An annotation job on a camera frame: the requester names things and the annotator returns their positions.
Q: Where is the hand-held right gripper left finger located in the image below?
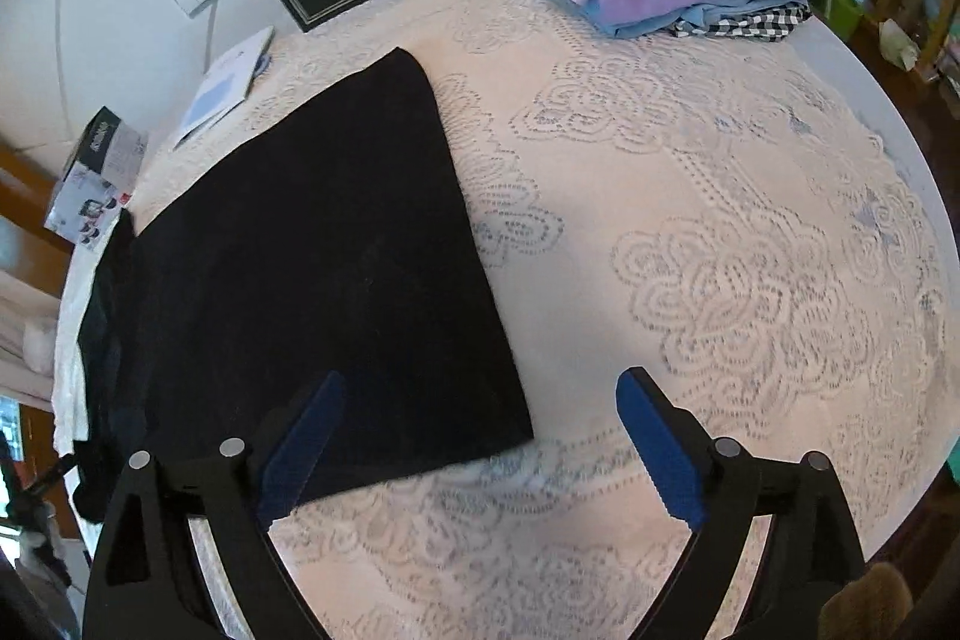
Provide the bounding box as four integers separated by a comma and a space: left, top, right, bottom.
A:
82, 372, 346, 640

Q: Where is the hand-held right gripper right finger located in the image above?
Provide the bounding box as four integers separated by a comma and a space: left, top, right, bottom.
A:
615, 367, 871, 640

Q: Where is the black printed t-shirt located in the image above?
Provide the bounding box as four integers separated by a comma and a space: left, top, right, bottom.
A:
127, 47, 535, 507

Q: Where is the dark cloth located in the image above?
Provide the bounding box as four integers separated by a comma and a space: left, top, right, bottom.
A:
71, 211, 151, 525

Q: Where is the brown furry thing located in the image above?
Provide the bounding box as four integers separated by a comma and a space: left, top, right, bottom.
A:
817, 561, 912, 640

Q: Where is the white lace tablecloth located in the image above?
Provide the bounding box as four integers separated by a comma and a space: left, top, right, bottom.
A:
52, 0, 946, 640

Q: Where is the white cloth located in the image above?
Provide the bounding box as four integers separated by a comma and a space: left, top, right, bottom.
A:
0, 265, 62, 401

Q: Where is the printed cardboard box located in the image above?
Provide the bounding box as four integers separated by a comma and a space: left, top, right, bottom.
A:
43, 106, 149, 245

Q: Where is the brown wooden furniture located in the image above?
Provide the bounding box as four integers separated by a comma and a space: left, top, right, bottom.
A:
0, 143, 72, 296

